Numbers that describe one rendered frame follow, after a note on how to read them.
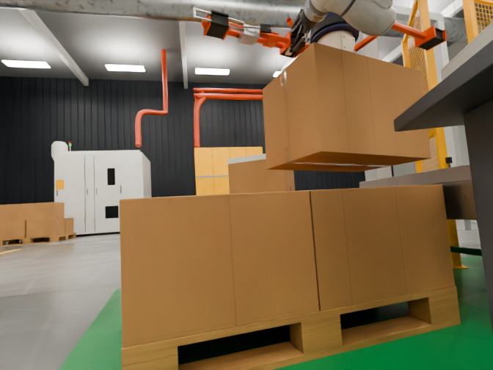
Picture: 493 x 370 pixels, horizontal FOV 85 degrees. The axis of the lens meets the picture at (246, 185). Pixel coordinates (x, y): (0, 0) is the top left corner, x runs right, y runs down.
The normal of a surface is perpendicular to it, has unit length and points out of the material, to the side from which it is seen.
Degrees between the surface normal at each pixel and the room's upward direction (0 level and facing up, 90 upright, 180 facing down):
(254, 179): 90
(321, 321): 90
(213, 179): 90
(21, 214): 90
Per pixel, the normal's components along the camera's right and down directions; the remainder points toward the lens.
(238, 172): -0.40, -0.05
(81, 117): 0.19, -0.10
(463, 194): -0.96, 0.04
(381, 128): 0.40, -0.11
